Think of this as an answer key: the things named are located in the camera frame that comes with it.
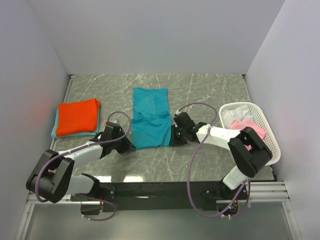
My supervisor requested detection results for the white plastic laundry basket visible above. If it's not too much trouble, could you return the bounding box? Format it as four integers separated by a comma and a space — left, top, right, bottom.
219, 102, 281, 166

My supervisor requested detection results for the white t shirt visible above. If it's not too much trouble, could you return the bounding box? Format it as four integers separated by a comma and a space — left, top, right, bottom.
221, 104, 254, 127

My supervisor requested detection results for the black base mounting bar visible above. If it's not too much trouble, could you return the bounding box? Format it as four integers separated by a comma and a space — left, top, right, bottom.
70, 179, 251, 216

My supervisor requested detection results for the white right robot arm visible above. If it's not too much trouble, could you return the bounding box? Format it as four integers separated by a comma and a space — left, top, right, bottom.
170, 112, 273, 200

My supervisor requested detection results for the pink t shirt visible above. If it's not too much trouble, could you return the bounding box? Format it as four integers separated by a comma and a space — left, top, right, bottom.
227, 118, 267, 140

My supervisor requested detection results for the folded light teal t shirt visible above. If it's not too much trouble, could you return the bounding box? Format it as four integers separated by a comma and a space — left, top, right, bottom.
50, 100, 100, 139

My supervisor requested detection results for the folded orange t shirt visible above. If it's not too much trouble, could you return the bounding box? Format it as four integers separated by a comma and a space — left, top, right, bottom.
55, 98, 102, 138

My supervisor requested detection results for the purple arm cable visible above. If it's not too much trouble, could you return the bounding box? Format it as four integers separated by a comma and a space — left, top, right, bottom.
36, 111, 133, 203
177, 102, 252, 218

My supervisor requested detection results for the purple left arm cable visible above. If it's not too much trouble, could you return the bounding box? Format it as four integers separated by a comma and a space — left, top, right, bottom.
36, 111, 133, 203

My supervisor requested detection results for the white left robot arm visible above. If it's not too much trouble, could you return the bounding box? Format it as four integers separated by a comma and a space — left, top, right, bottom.
25, 122, 136, 203

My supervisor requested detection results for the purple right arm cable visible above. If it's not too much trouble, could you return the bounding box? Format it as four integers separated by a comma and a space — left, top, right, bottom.
177, 102, 252, 218

